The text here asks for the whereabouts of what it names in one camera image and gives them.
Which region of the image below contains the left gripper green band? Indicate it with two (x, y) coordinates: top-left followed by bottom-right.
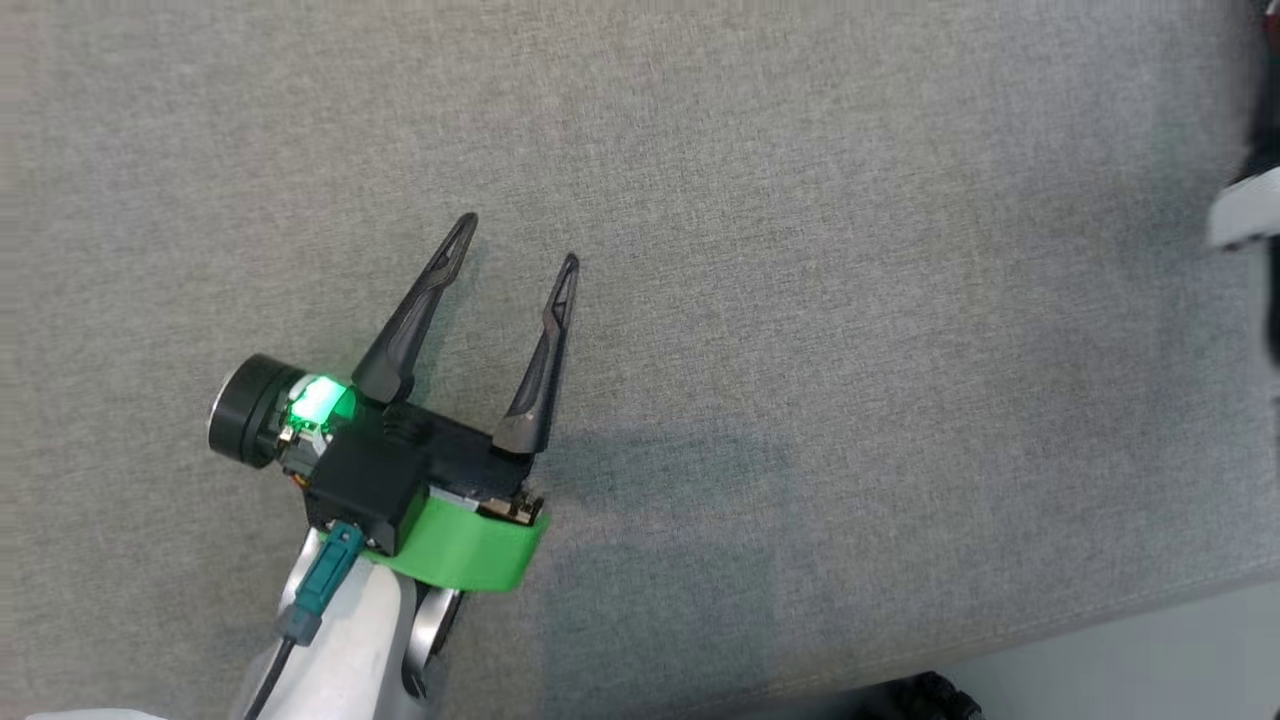
(207, 212), (581, 593)

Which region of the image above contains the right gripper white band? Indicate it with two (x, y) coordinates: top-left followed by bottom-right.
(1205, 165), (1280, 251)

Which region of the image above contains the left arm cable teal plug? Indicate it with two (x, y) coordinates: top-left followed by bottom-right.
(243, 523), (366, 720)

